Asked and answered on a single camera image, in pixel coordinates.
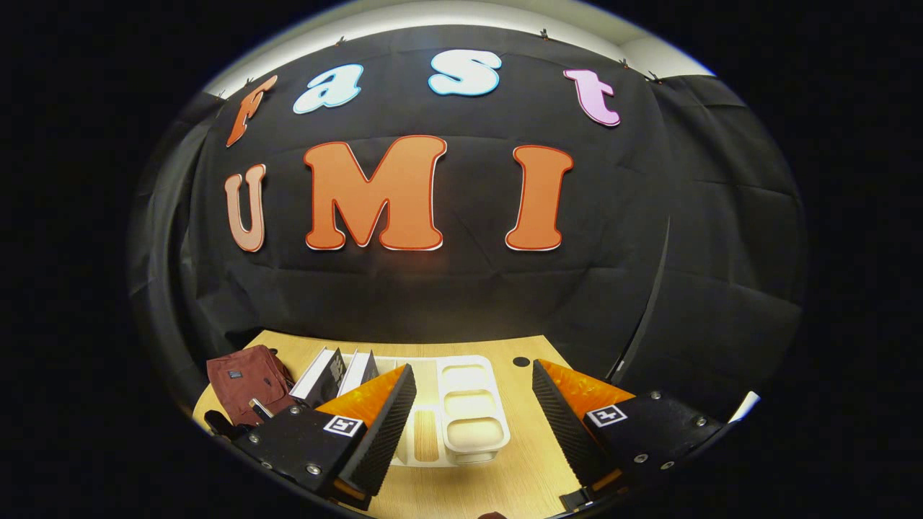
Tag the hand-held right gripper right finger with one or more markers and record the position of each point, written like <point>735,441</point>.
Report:
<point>566,432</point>

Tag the white plastic bookshelf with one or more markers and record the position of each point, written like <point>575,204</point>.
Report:
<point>469,411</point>

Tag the white device panel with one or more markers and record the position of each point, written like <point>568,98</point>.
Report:
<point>746,405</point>

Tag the portrait cover book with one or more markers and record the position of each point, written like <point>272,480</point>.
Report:
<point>310,378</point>

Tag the maroon schoolbag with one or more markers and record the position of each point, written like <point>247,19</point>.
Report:
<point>245,382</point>

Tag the grey cover book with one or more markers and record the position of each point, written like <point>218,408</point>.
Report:
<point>353,371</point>

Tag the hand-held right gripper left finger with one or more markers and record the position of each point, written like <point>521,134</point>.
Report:
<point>386,440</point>

